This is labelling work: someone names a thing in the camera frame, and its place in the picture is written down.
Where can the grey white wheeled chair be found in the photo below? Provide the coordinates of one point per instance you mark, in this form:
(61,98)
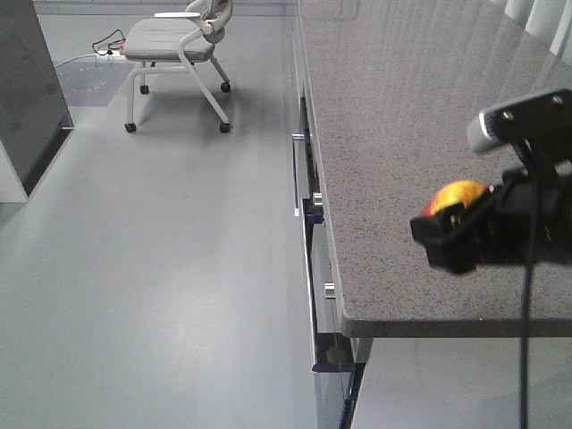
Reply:
(174,43)

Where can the silver drawer handle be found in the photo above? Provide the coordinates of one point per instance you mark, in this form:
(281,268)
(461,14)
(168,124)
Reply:
(305,172)

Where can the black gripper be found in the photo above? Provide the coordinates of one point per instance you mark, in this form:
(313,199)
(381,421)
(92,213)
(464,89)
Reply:
(515,221)

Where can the grey kitchen counter unit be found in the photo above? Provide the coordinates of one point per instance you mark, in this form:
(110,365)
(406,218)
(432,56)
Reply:
(392,86)

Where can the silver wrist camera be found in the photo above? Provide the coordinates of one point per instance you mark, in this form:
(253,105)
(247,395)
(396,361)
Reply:
(535,117)

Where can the dark grey cabinet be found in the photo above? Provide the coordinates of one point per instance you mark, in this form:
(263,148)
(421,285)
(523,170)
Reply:
(35,120)

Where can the red yellow apple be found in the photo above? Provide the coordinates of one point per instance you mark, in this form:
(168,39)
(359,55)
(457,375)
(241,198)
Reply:
(464,192)

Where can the white power strip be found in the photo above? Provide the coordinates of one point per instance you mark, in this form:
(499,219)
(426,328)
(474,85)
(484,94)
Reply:
(113,54)

